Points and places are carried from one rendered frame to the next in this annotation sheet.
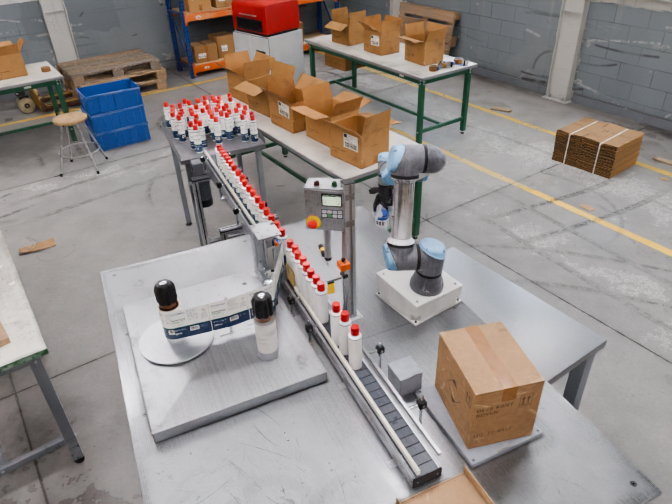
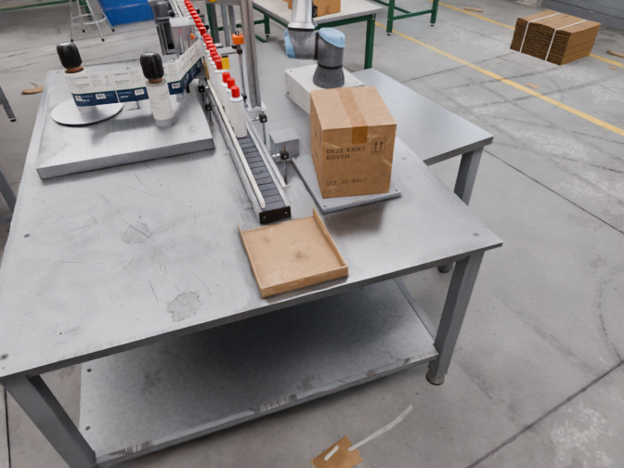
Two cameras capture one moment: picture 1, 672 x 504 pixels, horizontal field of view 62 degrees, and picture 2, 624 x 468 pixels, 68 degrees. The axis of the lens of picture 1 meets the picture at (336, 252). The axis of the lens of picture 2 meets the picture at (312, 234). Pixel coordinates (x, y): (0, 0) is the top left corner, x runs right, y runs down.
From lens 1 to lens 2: 0.84 m
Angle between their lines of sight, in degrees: 8
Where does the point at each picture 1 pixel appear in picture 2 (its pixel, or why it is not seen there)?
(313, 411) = (192, 167)
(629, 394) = (529, 226)
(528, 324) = (421, 122)
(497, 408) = (348, 151)
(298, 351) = (193, 123)
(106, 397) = not seen: hidden behind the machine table
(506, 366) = (363, 113)
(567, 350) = (451, 140)
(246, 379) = (136, 138)
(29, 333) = not seen: outside the picture
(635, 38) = not seen: outside the picture
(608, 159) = (561, 45)
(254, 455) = (124, 192)
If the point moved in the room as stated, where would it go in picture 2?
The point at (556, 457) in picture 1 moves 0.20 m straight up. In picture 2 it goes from (408, 212) to (415, 162)
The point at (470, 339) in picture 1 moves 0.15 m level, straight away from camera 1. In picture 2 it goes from (337, 95) to (351, 79)
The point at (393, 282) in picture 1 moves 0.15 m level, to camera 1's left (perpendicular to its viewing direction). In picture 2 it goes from (297, 77) to (266, 76)
